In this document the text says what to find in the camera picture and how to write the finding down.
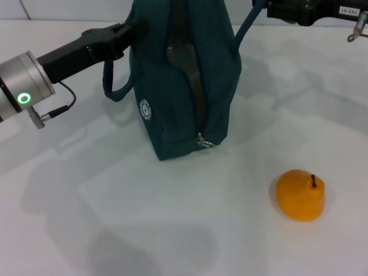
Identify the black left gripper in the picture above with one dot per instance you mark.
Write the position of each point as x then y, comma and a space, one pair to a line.
80, 54

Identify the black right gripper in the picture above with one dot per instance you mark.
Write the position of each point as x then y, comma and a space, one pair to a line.
316, 11

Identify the dark teal insulated lunch bag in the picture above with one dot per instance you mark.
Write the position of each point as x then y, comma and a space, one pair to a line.
184, 86

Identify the orange pear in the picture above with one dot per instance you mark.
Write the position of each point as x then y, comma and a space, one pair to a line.
299, 198

